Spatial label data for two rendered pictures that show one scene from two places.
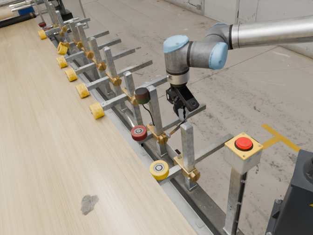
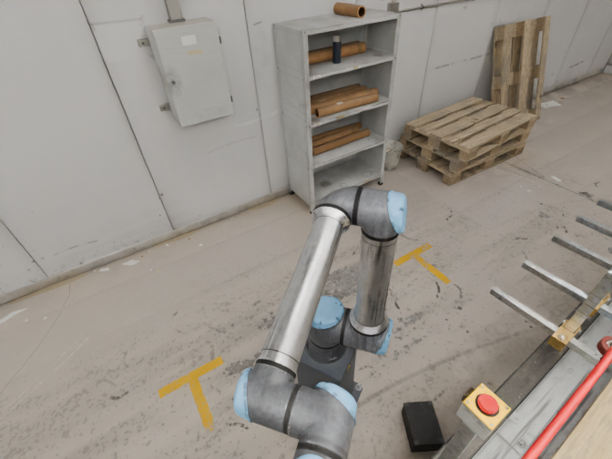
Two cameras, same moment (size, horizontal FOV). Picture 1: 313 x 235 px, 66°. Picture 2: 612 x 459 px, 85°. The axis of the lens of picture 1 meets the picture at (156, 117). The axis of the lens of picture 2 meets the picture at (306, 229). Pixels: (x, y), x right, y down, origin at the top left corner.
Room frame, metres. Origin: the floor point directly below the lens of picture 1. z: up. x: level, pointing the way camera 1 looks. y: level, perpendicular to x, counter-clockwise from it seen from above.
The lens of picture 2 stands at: (0.81, 0.02, 2.00)
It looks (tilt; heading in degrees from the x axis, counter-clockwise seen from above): 41 degrees down; 263
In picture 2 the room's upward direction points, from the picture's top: 4 degrees counter-clockwise
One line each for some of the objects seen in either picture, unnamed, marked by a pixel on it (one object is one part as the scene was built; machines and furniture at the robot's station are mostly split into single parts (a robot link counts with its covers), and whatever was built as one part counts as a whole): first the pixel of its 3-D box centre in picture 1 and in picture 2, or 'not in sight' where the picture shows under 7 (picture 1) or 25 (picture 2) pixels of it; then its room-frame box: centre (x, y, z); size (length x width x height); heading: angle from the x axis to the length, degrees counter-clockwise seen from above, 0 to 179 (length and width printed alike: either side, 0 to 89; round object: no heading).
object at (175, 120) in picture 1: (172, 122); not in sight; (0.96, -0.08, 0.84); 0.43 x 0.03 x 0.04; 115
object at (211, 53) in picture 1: (208, 53); (323, 422); (0.77, -0.22, 1.31); 0.12 x 0.12 x 0.09; 61
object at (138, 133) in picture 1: (140, 138); not in sight; (0.88, 0.10, 0.85); 0.08 x 0.08 x 0.11
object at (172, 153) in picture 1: (168, 149); not in sight; (0.86, -0.03, 0.75); 0.26 x 0.01 x 0.10; 25
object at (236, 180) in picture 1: (235, 203); (454, 449); (0.41, -0.22, 0.93); 0.05 x 0.05 x 0.45; 25
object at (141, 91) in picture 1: (145, 110); not in sight; (0.86, 0.04, 1.04); 0.06 x 0.06 x 0.22; 25
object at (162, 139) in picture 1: (156, 133); not in sight; (0.90, 0.01, 0.85); 0.14 x 0.06 x 0.05; 25
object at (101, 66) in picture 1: (99, 64); not in sight; (1.58, 0.33, 0.95); 0.14 x 0.06 x 0.05; 25
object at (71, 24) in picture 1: (80, 49); not in sight; (2.01, 0.53, 0.90); 0.04 x 0.04 x 0.48; 25
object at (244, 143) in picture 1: (243, 143); (487, 404); (0.42, -0.21, 1.22); 0.04 x 0.04 x 0.02
